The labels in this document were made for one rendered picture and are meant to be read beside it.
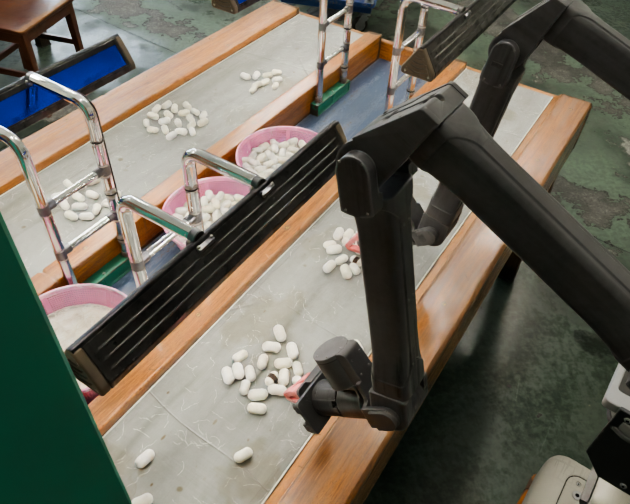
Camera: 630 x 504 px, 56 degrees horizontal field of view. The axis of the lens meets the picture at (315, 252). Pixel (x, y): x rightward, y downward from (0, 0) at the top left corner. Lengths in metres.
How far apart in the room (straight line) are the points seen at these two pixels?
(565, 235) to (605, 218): 2.33
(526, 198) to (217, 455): 0.71
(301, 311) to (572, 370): 1.26
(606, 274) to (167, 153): 1.28
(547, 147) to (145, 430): 1.28
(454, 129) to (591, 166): 2.66
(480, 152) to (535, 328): 1.79
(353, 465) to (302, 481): 0.09
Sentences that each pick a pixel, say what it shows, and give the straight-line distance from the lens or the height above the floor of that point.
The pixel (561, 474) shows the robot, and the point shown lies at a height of 0.28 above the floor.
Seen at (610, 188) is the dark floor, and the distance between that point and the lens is 3.11.
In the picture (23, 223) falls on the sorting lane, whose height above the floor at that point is 0.74.
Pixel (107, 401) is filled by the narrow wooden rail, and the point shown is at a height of 0.76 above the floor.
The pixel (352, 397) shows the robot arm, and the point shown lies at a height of 0.95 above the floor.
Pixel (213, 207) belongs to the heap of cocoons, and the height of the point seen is 0.74.
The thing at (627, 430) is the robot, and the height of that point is 1.02.
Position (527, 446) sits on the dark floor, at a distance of 2.05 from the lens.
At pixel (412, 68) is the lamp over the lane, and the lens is 1.42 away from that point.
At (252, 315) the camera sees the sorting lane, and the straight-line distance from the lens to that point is 1.24.
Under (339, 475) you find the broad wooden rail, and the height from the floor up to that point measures 0.76.
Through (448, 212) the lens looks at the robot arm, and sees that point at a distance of 1.14.
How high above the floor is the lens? 1.72
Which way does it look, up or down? 46 degrees down
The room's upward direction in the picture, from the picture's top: 3 degrees clockwise
